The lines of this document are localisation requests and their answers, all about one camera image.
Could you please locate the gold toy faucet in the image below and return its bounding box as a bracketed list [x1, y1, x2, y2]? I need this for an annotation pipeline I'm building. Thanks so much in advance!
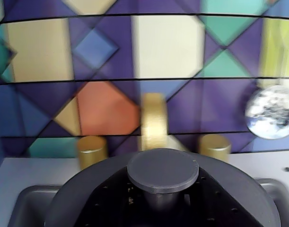
[140, 92, 169, 152]

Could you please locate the blue toy kitchen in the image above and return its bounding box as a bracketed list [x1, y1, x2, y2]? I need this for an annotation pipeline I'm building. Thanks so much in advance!
[0, 0, 289, 227]

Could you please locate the gray toy sink basin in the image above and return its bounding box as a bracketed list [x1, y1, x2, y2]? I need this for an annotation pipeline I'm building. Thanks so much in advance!
[6, 177, 289, 227]

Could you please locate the shiny silver ball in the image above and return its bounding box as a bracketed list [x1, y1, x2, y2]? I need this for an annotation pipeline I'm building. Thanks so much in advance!
[244, 85, 289, 140]

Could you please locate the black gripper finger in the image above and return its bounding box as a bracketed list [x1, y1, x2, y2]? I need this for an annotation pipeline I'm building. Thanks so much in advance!
[178, 169, 250, 227]
[80, 165, 149, 227]

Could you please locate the gold faucet tap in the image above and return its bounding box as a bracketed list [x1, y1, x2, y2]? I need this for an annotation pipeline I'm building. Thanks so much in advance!
[77, 135, 109, 170]
[198, 134, 232, 163]

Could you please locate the gray pot lid with knob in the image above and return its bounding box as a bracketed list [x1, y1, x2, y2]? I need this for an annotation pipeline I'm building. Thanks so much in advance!
[43, 148, 281, 227]

